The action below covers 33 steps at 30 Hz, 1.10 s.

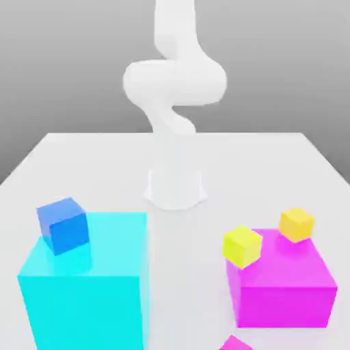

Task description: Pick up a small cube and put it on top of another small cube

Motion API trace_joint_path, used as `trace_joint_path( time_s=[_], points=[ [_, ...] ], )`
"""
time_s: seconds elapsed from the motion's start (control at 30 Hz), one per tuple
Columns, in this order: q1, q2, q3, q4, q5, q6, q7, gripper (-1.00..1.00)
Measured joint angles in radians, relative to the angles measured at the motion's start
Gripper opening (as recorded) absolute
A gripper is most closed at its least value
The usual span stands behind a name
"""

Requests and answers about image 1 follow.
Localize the small yellow cube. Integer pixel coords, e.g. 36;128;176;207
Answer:
221;224;263;269

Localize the small blue cube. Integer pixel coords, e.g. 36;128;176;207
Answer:
36;196;90;256

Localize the small orange cube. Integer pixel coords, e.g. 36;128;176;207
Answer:
279;207;316;244

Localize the small magenta cube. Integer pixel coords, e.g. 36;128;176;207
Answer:
218;335;254;350

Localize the large cyan box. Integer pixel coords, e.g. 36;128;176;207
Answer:
17;211;150;350

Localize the large magenta box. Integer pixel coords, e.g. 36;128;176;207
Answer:
226;228;339;329

